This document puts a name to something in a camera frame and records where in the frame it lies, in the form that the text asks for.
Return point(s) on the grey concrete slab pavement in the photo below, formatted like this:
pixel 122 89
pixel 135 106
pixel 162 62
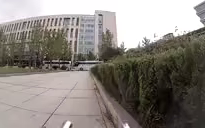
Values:
pixel 40 96

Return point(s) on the grey concrete kerb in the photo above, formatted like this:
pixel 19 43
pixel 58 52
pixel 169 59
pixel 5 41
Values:
pixel 118 114

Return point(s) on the large pale curved building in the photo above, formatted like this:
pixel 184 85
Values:
pixel 86 33

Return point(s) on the grass strip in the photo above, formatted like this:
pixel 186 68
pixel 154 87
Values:
pixel 6 69

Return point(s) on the green hedge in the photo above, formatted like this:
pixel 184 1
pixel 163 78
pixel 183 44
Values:
pixel 163 83

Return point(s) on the white bus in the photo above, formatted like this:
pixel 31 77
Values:
pixel 89 64
pixel 56 63

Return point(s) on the robot's own part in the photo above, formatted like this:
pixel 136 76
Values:
pixel 67 124
pixel 125 125

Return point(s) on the group of trees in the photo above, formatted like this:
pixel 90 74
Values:
pixel 107 50

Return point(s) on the row of trees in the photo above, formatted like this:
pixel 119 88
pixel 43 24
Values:
pixel 53 46

